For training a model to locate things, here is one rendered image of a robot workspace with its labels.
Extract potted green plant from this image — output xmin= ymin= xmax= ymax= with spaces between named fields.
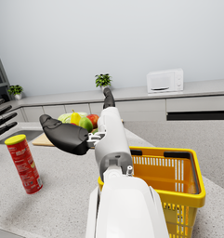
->
xmin=7 ymin=84 xmax=24 ymax=101
xmin=94 ymin=73 xmax=113 ymax=92

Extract yellow slatted basket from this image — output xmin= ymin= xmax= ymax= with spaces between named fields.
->
xmin=97 ymin=145 xmax=207 ymax=238

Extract red apple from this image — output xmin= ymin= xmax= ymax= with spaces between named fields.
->
xmin=86 ymin=113 xmax=100 ymax=129

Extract white microwave oven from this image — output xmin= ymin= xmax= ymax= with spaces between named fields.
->
xmin=146 ymin=68 xmax=185 ymax=95

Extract steel sink basin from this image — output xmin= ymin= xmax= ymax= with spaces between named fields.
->
xmin=0 ymin=129 xmax=45 ymax=145

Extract green cabbage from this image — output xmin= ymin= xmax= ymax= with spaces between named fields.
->
xmin=57 ymin=112 xmax=88 ymax=125

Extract yellow pear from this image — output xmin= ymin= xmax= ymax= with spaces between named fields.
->
xmin=70 ymin=109 xmax=83 ymax=126

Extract wooden cutting board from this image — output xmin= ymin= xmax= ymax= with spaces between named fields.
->
xmin=31 ymin=118 xmax=125 ymax=150

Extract green apple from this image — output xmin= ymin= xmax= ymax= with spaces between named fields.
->
xmin=78 ymin=116 xmax=94 ymax=134

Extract red potato chip can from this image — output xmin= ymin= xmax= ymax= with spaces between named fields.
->
xmin=4 ymin=134 xmax=44 ymax=195

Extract grey kitchen counter cabinets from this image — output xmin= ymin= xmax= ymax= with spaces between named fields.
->
xmin=1 ymin=78 xmax=224 ymax=123

